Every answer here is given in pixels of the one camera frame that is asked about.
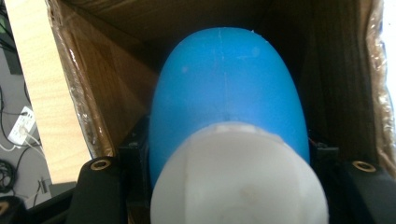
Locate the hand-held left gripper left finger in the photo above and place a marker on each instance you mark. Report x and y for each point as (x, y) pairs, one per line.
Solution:
(135, 161)

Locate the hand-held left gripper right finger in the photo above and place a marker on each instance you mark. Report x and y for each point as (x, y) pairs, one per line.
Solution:
(325, 157)

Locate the blue cardboard box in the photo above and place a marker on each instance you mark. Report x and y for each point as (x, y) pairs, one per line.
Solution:
(109, 77)

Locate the blue bottle with white cap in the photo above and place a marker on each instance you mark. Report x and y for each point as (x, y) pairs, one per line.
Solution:
(227, 87)

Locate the white power strip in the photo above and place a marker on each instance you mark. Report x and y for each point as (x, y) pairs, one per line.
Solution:
(21, 127)

